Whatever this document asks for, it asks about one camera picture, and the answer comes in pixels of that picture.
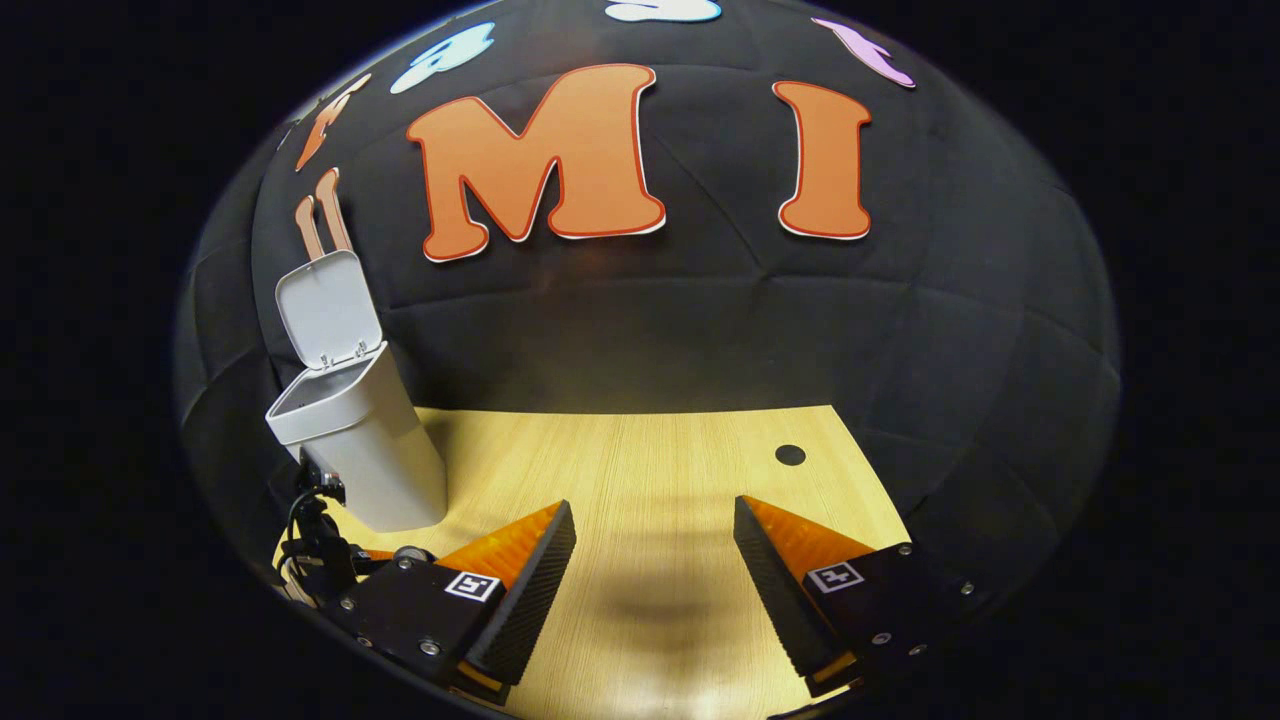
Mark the wooden desktop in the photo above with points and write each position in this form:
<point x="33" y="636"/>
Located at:
<point x="650" y="470"/>

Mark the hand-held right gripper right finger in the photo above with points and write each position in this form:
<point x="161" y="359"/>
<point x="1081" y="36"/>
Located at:
<point x="775" y="600"/>

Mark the white desktop garbage bin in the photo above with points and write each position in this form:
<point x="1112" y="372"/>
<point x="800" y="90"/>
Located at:
<point x="380" y="450"/>

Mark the black round desk grommet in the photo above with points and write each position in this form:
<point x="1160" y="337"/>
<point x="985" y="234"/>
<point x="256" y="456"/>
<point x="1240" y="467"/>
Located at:
<point x="790" y="455"/>

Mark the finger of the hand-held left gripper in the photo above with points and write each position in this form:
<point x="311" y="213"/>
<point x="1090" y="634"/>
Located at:
<point x="375" y="555"/>

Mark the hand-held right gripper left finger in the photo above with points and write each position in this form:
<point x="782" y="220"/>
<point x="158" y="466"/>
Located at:
<point x="540" y="590"/>

